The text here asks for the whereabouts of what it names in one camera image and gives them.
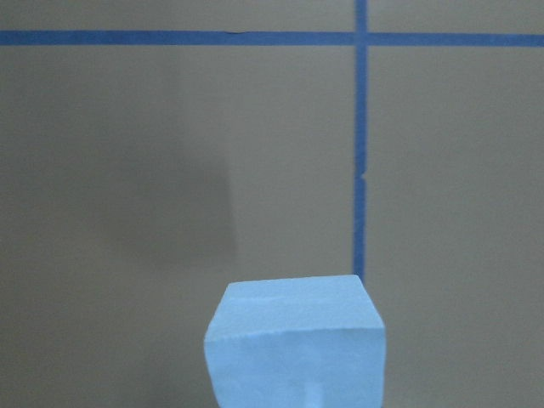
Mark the blue foam block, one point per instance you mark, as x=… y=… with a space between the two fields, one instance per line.
x=299 y=342

